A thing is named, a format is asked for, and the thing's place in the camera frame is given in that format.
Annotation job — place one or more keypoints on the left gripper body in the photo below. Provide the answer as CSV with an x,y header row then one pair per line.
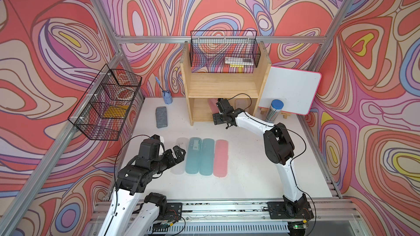
x,y
159,165

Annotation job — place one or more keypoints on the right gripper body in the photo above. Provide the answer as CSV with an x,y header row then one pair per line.
x,y
224,116

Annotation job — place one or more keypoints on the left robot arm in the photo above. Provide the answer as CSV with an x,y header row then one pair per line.
x,y
132,212

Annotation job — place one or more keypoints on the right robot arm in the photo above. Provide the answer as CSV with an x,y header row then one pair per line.
x,y
279,149

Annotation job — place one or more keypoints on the wooden two-tier shelf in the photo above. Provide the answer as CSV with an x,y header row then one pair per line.
x,y
200,87

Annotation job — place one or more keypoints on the box in shelf basket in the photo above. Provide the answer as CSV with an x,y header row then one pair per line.
x,y
238,61

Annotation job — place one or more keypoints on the pencil tube blue lid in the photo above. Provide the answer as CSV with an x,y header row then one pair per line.
x,y
275,108

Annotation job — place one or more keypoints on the grey felt eraser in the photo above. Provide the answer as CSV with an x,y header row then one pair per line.
x,y
161,117

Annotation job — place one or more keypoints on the blue pen cup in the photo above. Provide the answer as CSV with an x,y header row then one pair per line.
x,y
166,94

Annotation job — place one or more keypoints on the tape roll in basket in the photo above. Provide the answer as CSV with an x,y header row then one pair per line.
x,y
125,94

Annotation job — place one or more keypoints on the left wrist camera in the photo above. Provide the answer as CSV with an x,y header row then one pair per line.
x,y
161,141

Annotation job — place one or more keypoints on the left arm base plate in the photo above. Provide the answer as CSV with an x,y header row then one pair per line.
x,y
170,211

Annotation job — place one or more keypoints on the black wire basket on shelf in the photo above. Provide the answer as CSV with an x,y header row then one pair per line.
x,y
208,49

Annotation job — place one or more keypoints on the yellow item in wall basket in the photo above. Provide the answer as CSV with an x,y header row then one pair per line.
x,y
115,112

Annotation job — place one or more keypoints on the white board pink frame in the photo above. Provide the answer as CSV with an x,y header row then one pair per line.
x,y
295,88

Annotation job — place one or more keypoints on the black wire basket on wall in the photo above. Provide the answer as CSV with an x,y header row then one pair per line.
x,y
87,116

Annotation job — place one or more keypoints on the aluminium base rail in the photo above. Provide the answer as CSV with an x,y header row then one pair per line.
x,y
333,217

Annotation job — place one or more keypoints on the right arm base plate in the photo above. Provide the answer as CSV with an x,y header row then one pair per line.
x,y
279,210

